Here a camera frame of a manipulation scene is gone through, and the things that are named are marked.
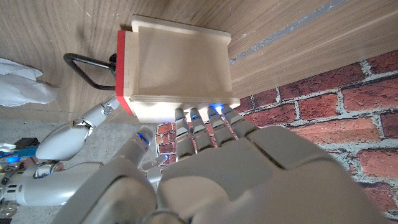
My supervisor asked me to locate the printed brick wall backdrop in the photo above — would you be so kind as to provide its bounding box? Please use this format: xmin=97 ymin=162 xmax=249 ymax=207
xmin=155 ymin=49 xmax=398 ymax=224

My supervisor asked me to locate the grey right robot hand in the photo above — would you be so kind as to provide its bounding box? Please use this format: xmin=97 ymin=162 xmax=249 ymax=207
xmin=0 ymin=93 xmax=122 ymax=208

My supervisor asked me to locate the white crumpled tissue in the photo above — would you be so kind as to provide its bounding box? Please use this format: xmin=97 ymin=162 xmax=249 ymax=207
xmin=0 ymin=57 xmax=58 ymax=108

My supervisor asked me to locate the wooden box with slot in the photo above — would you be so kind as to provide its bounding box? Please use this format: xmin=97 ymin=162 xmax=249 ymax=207
xmin=130 ymin=14 xmax=241 ymax=124

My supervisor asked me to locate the wooden drawer with red front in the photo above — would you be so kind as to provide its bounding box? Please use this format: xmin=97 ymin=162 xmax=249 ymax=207
xmin=63 ymin=30 xmax=139 ymax=116

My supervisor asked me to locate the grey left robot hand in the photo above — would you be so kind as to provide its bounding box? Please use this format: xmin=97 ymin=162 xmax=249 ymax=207
xmin=51 ymin=105 xmax=389 ymax=224

